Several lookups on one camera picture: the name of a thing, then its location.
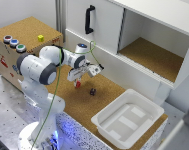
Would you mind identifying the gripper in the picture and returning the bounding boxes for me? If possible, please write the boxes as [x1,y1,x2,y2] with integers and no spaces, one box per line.
[67,63,104,83]

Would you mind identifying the pink block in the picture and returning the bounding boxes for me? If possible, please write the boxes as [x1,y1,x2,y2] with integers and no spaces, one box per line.
[75,80,82,89]

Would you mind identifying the purple block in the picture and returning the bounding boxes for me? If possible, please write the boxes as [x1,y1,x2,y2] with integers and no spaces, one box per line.
[89,87,97,96]

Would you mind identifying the yellow block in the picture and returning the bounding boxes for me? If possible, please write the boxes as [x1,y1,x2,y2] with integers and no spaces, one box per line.
[37,34,46,43]

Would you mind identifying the white sliding door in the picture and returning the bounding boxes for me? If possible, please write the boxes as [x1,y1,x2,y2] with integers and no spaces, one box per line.
[65,0,125,55]

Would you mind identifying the green button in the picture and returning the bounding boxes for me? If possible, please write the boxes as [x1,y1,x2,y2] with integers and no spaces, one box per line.
[15,43,27,54]

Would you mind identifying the white plastic box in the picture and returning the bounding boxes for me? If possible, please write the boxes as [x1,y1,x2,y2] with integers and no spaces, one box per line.
[90,88,165,149]

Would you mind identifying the blue button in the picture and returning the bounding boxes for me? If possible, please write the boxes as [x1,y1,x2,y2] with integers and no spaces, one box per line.
[8,38,20,49]

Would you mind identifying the white cabinet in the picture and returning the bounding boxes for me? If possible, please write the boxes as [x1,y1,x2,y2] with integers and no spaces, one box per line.
[63,0,189,106]

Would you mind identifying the red button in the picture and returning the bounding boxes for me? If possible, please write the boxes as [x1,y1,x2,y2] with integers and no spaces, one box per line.
[2,34,14,45]

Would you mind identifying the green cable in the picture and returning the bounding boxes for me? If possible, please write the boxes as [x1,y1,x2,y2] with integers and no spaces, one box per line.
[29,40,105,150]

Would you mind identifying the black door handle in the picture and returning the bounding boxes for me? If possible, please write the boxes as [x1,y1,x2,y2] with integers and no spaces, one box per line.
[84,4,96,35]

